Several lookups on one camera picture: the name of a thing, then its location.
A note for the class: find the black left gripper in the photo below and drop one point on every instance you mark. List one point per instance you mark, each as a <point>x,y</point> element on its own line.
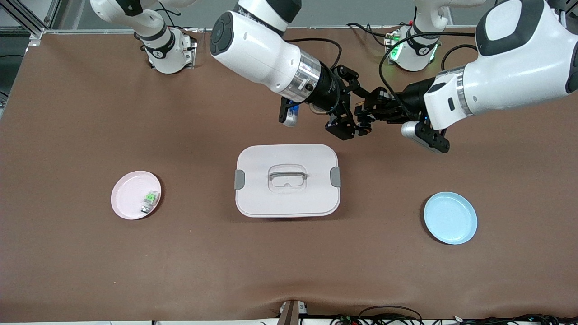
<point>411,102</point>

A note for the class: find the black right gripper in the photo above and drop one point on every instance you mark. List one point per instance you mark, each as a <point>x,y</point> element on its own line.
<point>328,89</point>

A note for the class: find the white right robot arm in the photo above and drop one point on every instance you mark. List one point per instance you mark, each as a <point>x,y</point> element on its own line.
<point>257,49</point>

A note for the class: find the white lidded storage box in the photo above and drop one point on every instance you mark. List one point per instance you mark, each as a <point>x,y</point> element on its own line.
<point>289,198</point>

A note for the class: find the light blue round plate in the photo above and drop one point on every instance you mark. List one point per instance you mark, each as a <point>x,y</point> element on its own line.
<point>451,219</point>

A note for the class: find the brown table mat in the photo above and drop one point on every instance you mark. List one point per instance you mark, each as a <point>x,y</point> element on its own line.
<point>289,262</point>

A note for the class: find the pink round plate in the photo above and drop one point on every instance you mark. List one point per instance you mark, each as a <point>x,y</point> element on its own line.
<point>131,205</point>

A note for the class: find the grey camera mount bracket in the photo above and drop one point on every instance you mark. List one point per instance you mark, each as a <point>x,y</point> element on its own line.
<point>291,313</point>

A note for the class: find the green push-button switch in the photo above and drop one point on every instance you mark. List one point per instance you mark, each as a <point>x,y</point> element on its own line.
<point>150,201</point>

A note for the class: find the silver table edge rail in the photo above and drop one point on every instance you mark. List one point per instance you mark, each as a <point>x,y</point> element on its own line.
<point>90,30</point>

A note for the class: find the aluminium frame profile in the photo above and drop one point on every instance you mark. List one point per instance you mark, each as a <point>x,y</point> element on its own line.
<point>27,20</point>

